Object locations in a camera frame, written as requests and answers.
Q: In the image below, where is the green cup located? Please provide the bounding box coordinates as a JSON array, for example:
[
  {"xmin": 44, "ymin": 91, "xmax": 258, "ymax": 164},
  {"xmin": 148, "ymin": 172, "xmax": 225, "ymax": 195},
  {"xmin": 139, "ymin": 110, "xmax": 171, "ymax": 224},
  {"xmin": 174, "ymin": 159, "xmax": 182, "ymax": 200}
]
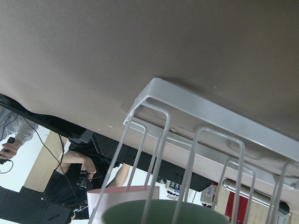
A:
[{"xmin": 101, "ymin": 200, "xmax": 228, "ymax": 224}]

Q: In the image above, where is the pink cup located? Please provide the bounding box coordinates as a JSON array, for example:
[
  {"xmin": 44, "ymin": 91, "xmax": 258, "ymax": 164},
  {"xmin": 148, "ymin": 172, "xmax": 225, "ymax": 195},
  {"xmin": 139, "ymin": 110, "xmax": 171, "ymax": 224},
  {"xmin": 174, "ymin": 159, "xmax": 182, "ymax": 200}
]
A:
[{"xmin": 87, "ymin": 185, "xmax": 150, "ymax": 224}]

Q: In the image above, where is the white wire cup rack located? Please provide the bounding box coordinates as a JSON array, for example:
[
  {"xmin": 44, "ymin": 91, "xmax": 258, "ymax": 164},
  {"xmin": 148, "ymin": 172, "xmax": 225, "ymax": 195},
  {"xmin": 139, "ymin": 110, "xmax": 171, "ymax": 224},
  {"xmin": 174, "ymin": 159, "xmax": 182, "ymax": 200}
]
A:
[{"xmin": 100, "ymin": 78, "xmax": 299, "ymax": 213}]

